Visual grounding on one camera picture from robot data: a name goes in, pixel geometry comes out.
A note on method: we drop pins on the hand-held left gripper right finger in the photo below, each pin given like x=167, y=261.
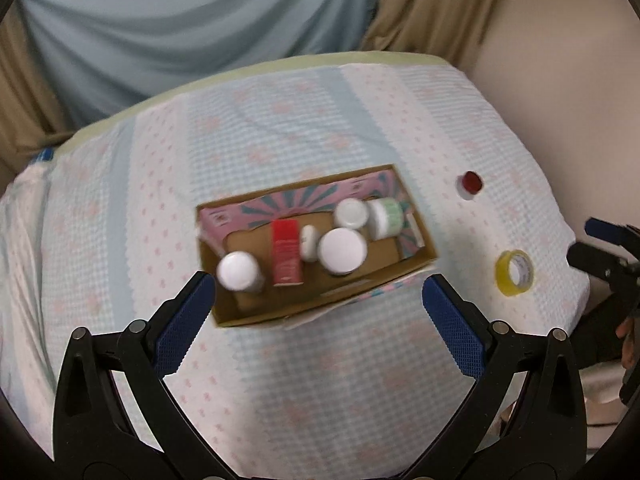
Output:
x=452, y=325

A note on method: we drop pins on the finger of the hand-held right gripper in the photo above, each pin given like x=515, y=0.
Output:
x=605, y=230
x=595, y=260

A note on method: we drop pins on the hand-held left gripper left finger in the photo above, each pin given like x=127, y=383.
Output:
x=187, y=322

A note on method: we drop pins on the white plastic bottle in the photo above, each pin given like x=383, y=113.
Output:
x=235, y=270

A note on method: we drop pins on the yellow tape roll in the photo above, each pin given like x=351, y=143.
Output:
x=501, y=272

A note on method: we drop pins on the cardboard box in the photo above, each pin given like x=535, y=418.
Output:
x=260, y=305

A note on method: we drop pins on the small red carton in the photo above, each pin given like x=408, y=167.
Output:
x=286, y=255

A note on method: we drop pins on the pale green jar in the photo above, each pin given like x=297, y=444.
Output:
x=385, y=217

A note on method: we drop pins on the small white bottle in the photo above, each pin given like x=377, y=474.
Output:
x=309, y=242

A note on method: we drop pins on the small clear white-lid jar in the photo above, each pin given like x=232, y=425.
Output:
x=351, y=212

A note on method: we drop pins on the person's right hand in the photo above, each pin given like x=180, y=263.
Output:
x=629, y=342

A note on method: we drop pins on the small blue cloth item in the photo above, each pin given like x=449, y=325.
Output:
x=44, y=155

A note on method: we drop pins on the checked floral bed sheet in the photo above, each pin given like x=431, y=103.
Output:
x=300, y=120

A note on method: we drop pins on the beige curtain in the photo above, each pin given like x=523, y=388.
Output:
x=20, y=85
x=435, y=5

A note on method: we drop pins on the light blue hanging cloth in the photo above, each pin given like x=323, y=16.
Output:
x=175, y=20

